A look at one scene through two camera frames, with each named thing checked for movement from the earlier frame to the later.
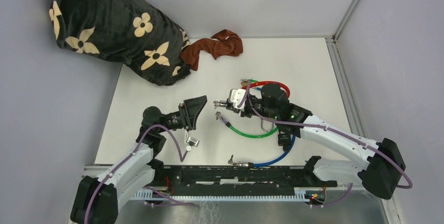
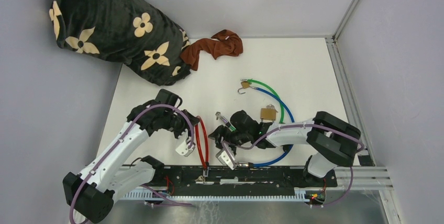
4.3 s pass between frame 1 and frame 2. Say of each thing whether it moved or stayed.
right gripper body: moved
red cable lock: moved
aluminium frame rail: stayed
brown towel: stayed
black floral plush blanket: stayed
